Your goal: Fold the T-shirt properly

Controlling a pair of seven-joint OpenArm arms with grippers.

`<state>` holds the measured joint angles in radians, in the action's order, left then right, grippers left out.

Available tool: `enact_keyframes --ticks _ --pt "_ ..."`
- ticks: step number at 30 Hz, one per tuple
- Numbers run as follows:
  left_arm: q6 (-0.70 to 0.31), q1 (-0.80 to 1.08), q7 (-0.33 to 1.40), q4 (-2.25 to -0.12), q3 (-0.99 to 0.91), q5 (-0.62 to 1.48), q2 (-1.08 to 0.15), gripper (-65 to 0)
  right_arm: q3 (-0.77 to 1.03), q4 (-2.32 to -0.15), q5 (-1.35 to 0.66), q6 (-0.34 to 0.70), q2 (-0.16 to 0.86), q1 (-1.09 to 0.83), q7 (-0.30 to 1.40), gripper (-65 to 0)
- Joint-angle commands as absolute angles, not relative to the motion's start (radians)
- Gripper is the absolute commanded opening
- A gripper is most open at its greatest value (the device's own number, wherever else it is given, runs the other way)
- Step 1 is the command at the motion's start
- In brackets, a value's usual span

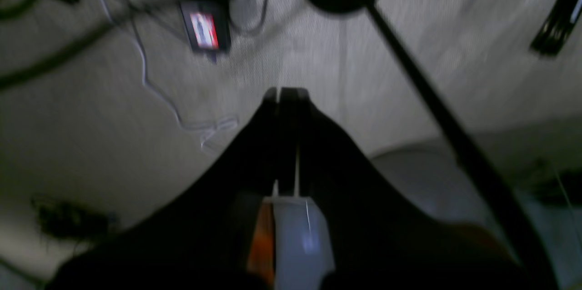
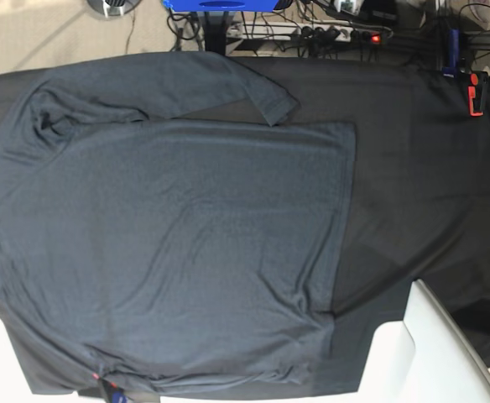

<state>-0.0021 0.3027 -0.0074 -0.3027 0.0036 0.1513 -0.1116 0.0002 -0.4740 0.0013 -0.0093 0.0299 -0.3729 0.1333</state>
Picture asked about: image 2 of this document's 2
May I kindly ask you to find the round grey floor base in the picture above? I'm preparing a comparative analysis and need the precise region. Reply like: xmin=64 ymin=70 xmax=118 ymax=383
xmin=86 ymin=0 xmax=141 ymax=18

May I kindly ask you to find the dark grey T-shirt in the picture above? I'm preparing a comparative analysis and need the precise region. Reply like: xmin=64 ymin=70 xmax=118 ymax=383
xmin=0 ymin=52 xmax=356 ymax=395

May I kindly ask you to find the black table leg post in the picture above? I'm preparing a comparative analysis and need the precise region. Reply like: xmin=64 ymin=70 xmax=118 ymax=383
xmin=199 ymin=11 xmax=234 ymax=55

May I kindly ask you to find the blue plastic box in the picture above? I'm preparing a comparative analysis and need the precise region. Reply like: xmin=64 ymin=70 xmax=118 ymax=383
xmin=162 ymin=0 xmax=279 ymax=12

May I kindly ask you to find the white power strip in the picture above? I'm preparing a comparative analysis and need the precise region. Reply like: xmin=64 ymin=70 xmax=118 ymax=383
xmin=226 ymin=20 xmax=394 ymax=44

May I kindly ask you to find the red blue clamp bottom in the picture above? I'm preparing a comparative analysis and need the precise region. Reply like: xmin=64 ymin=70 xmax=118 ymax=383
xmin=92 ymin=373 xmax=129 ymax=403

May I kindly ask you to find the red black clamp right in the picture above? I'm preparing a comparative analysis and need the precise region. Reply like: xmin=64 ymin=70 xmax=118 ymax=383
xmin=467 ymin=71 xmax=489 ymax=117

